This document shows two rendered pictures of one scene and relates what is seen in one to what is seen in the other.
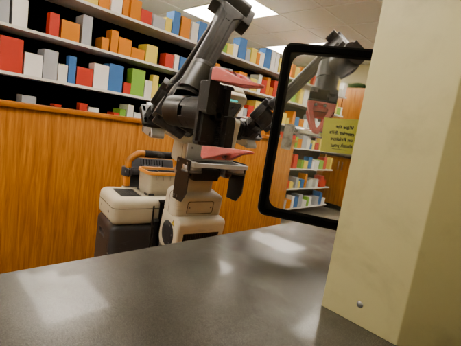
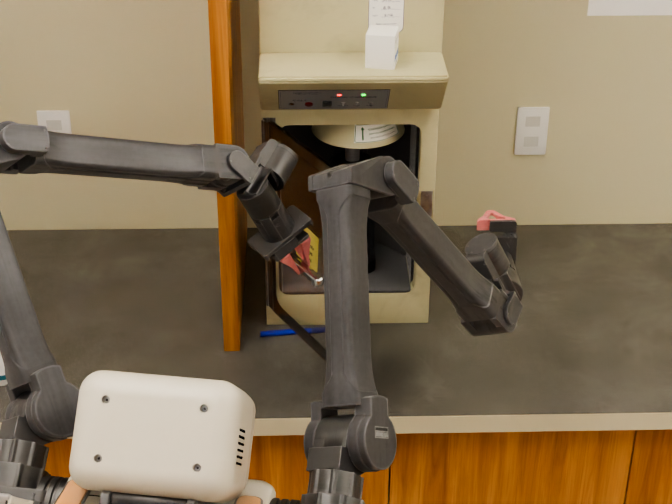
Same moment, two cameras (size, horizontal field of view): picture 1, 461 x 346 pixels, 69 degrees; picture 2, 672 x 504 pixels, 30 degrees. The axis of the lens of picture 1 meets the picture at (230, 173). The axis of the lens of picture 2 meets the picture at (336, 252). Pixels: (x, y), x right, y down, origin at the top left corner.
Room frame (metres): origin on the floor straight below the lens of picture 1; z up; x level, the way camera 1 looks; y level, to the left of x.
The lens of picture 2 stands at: (2.10, 1.15, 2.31)
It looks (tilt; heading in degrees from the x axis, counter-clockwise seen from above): 30 degrees down; 224
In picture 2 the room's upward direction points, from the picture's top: straight up
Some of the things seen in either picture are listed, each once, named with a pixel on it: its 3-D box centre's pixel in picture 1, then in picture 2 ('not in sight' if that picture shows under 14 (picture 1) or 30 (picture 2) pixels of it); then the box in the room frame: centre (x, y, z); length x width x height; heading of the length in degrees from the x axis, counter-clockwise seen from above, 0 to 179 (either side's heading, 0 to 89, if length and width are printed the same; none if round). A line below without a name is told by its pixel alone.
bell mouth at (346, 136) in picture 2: not in sight; (358, 116); (0.51, -0.34, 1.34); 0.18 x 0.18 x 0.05
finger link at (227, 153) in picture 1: (230, 139); not in sight; (0.52, 0.01, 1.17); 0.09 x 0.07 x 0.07; 46
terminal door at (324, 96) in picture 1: (337, 141); (310, 252); (0.75, -0.22, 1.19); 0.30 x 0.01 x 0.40; 76
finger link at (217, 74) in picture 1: (237, 94); (493, 230); (0.52, 0.01, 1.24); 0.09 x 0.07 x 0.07; 46
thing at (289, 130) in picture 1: (287, 136); not in sight; (0.76, -0.12, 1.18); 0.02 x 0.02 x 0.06; 76
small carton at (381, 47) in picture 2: not in sight; (382, 47); (0.60, -0.20, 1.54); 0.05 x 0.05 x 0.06; 35
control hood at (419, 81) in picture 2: not in sight; (352, 91); (0.63, -0.24, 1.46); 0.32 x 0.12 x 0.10; 136
